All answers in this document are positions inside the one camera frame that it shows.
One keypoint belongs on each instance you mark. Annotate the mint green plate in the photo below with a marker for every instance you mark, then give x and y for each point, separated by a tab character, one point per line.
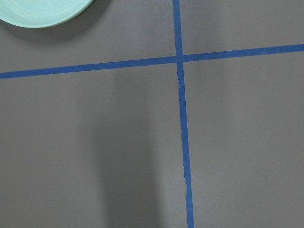
37	14

